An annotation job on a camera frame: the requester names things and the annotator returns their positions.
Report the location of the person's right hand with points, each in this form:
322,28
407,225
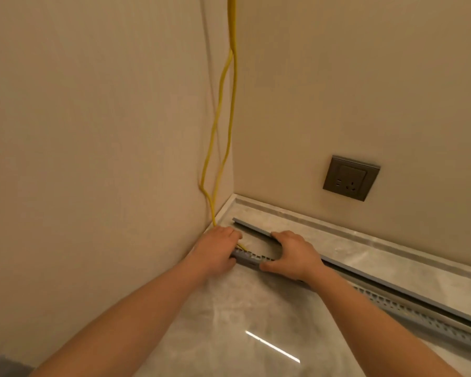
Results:
298,259

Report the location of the person's left forearm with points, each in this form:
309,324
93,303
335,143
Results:
133,314

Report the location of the grey wall socket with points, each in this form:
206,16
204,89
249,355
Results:
351,178

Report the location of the person's left thumb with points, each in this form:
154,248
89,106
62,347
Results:
228,265

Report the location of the person's left hand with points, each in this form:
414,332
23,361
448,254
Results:
210,251

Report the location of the person's right forearm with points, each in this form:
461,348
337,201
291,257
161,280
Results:
369,325

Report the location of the grey stone baseboard ledge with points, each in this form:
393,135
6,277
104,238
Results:
337,227

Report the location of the person's right thumb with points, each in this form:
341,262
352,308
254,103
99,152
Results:
272,265

